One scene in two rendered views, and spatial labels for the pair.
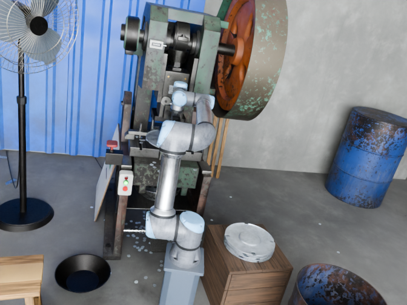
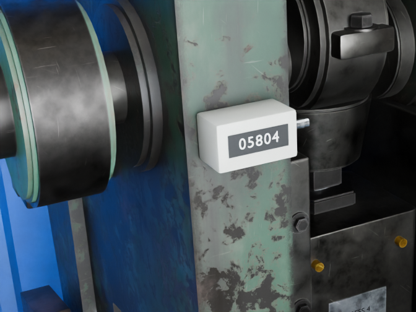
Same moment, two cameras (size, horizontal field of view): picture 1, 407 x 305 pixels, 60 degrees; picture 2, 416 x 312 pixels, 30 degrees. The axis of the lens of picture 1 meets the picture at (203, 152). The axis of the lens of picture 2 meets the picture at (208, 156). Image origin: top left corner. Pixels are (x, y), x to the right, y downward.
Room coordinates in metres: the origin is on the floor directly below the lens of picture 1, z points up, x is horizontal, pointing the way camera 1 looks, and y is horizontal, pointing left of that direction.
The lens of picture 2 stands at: (1.37, 0.45, 1.52)
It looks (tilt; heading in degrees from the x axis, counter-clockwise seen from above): 21 degrees down; 354
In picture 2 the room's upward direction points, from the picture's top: 4 degrees counter-clockwise
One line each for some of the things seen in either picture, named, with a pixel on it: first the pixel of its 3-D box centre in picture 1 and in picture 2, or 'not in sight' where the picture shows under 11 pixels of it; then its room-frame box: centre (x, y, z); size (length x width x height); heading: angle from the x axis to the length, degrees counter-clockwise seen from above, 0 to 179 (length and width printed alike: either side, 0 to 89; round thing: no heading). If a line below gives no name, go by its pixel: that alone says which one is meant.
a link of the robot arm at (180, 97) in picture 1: (182, 97); not in sight; (1.81, 0.16, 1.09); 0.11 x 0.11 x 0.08; 8
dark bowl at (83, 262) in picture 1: (83, 276); not in sight; (1.53, 0.53, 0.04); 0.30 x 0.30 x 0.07
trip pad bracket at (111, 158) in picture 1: (113, 165); not in sight; (1.82, 0.49, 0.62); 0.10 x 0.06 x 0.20; 107
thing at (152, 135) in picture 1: (170, 139); not in sight; (1.96, 0.21, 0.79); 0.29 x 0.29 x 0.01
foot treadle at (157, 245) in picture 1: (154, 225); not in sight; (2.00, 0.22, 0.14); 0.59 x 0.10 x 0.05; 17
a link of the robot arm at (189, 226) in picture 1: (189, 228); not in sight; (1.36, -0.01, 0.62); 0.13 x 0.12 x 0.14; 98
